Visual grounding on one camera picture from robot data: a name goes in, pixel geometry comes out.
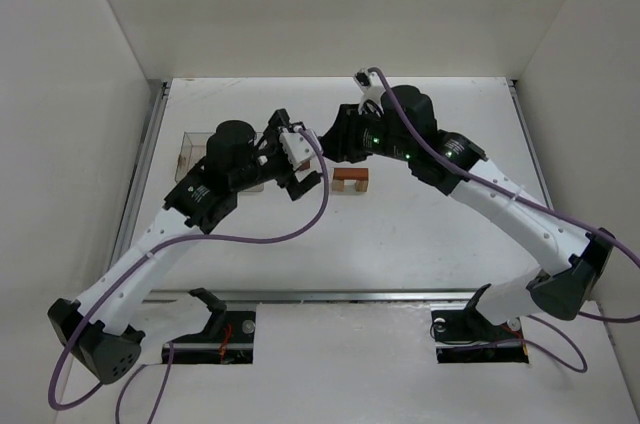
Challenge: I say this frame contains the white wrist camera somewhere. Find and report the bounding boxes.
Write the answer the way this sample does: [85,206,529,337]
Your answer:
[353,69,385,105]
[279,125,319,170]

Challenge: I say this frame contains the light wood rectangular block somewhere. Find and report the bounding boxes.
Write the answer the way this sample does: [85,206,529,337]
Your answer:
[331,180,345,192]

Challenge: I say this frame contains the aluminium table edge rail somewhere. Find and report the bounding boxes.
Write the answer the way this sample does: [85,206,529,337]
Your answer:
[101,79,172,274]

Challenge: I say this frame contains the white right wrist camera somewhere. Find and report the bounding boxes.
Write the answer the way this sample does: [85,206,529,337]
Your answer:
[353,69,385,105]

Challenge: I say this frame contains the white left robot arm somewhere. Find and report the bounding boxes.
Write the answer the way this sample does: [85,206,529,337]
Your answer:
[48,109,328,385]

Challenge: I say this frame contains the purple camera cable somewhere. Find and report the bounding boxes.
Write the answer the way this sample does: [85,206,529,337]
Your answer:
[48,128,332,423]
[367,66,640,374]

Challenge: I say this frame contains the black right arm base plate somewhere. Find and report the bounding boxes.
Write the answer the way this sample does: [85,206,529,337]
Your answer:
[429,309,529,364]

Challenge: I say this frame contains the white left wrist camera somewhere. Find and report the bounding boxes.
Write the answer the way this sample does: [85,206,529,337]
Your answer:
[279,125,319,170]

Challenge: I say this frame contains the dark striped wood block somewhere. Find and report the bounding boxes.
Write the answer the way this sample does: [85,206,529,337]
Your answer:
[355,180,369,193]

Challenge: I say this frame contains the red-brown long rectangular block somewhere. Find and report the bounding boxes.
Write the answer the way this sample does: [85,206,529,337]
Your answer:
[333,167,369,181]

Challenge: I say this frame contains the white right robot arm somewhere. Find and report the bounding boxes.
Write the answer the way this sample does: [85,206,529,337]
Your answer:
[320,85,612,326]

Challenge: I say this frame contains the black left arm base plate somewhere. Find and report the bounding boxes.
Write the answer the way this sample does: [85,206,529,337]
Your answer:
[173,309,256,365]

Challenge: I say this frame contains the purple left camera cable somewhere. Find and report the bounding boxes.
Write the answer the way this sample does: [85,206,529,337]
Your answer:
[48,128,332,423]

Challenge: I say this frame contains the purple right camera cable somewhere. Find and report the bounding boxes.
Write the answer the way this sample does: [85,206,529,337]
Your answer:
[367,66,640,374]

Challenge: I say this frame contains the clear plastic box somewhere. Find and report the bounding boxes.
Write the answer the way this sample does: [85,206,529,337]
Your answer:
[174,121,258,191]

